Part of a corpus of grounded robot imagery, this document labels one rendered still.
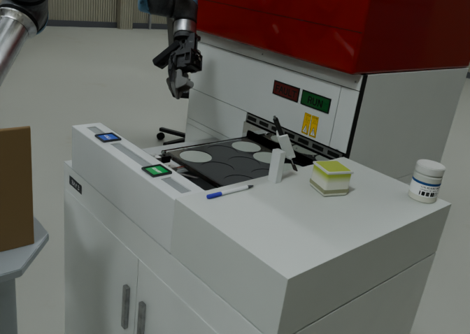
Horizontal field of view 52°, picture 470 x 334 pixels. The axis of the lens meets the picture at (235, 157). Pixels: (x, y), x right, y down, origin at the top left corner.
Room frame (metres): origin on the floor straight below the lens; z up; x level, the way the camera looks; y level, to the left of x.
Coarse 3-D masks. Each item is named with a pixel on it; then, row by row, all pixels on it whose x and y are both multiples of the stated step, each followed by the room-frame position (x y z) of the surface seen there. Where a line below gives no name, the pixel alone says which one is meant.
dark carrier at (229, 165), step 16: (224, 144) 1.55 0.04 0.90; (256, 144) 1.59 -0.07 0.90; (224, 160) 1.40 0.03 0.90; (240, 160) 1.42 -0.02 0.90; (256, 160) 1.43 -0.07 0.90; (288, 160) 1.47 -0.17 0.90; (208, 176) 1.26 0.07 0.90; (224, 176) 1.27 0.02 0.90; (240, 176) 1.29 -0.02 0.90; (256, 176) 1.31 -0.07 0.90
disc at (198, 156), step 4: (184, 152) 1.42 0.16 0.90; (188, 152) 1.42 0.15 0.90; (192, 152) 1.43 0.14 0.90; (196, 152) 1.43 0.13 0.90; (200, 152) 1.44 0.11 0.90; (204, 152) 1.44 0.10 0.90; (180, 156) 1.38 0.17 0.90; (184, 156) 1.39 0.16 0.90; (188, 156) 1.39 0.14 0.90; (192, 156) 1.40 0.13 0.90; (196, 156) 1.40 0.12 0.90; (200, 156) 1.41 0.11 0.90; (204, 156) 1.41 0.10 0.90; (208, 156) 1.42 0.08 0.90; (188, 160) 1.36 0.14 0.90; (192, 160) 1.36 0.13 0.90; (196, 160) 1.36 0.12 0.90; (200, 160) 1.37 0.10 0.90; (204, 160) 1.37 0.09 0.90; (208, 160) 1.38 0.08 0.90
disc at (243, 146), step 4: (232, 144) 1.56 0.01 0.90; (236, 144) 1.56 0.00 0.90; (240, 144) 1.57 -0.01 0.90; (244, 144) 1.57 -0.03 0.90; (248, 144) 1.58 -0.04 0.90; (252, 144) 1.59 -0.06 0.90; (236, 148) 1.52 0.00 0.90; (240, 148) 1.53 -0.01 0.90; (244, 148) 1.53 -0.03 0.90; (248, 148) 1.54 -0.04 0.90; (252, 148) 1.54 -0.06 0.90; (256, 148) 1.55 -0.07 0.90; (260, 148) 1.55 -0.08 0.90
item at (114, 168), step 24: (72, 144) 1.36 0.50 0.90; (96, 144) 1.25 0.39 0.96; (120, 144) 1.27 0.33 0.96; (96, 168) 1.24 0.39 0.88; (120, 168) 1.14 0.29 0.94; (168, 168) 1.14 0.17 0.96; (120, 192) 1.14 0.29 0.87; (144, 192) 1.06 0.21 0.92; (168, 192) 1.00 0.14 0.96; (192, 192) 1.02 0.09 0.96; (144, 216) 1.05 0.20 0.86; (168, 216) 0.98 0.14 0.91; (168, 240) 0.97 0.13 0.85
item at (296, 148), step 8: (248, 128) 1.69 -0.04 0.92; (256, 128) 1.66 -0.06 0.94; (248, 136) 1.70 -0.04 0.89; (264, 136) 1.63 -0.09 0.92; (272, 136) 1.60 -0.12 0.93; (296, 144) 1.52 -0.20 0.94; (304, 152) 1.49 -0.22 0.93; (312, 152) 1.47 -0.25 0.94; (320, 160) 1.44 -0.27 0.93; (328, 160) 1.42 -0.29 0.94
